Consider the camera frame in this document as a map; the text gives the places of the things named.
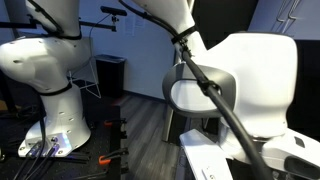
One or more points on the orange black clamp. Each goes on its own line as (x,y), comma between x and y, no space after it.
(111,156)
(113,122)

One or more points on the black camera boom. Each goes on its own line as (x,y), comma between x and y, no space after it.
(100,26)

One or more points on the white cabinet door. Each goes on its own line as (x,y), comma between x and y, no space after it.
(308,20)
(263,20)

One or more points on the black trash bin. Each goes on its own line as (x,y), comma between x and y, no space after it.
(110,75)

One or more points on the white wall papers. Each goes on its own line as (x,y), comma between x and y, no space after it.
(131,26)

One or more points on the black bar camera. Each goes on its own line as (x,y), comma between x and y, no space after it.
(114,10)

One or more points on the black perforated robot table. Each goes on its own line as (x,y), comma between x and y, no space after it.
(100,140)

